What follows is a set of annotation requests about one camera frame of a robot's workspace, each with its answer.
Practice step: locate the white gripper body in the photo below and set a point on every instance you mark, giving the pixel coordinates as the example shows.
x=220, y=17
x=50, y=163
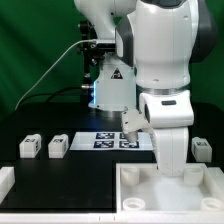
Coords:
x=166, y=119

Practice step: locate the white square tabletop part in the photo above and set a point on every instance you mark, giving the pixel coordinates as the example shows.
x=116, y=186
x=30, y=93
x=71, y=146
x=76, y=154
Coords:
x=142, y=188

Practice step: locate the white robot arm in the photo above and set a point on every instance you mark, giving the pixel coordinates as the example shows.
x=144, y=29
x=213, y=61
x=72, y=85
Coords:
x=144, y=48

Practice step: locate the white marker sheet with tags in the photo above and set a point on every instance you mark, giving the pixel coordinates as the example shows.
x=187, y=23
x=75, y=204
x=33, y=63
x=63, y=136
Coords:
x=109, y=141

